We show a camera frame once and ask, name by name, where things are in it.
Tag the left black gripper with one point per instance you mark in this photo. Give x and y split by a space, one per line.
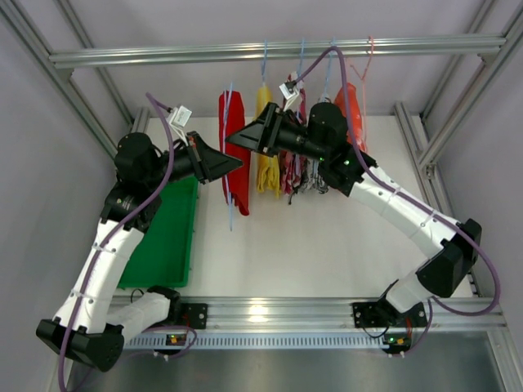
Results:
198 158

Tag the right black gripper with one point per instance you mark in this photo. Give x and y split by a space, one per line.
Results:
271 128

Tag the red trousers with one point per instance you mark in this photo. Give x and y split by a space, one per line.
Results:
231 120

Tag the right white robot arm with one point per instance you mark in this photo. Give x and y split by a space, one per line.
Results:
450 246

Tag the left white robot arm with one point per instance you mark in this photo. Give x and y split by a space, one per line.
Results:
83 329

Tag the yellow trousers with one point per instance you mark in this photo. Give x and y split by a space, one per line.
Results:
267 167

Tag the pink floral trousers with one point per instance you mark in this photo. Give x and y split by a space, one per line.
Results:
292 166

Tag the newspaper print trousers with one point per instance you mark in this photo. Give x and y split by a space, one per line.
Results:
315 181

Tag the orange trousers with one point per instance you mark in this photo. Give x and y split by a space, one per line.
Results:
356 116

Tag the green plastic tray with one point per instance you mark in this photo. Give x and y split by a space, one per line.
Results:
163 256

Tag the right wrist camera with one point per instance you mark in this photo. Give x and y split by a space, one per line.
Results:
291 92

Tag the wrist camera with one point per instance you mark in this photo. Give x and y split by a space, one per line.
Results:
291 92
177 121

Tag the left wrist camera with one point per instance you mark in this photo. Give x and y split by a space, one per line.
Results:
177 121

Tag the pink wire hanger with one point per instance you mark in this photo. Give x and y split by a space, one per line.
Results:
363 79

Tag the front aluminium rail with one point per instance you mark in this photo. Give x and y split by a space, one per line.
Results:
257 314

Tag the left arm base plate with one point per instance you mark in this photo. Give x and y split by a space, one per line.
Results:
194 315

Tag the right aluminium frame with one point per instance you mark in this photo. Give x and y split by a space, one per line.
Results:
473 121

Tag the aluminium frame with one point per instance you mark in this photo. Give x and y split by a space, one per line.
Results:
22 26
473 121

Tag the aluminium hanging rail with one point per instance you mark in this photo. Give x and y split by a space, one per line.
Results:
461 44

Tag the left aluminium frame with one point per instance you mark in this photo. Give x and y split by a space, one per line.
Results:
22 26

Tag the slotted cable duct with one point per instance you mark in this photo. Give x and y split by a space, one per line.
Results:
261 341

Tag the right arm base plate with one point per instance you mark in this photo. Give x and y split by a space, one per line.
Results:
367 314

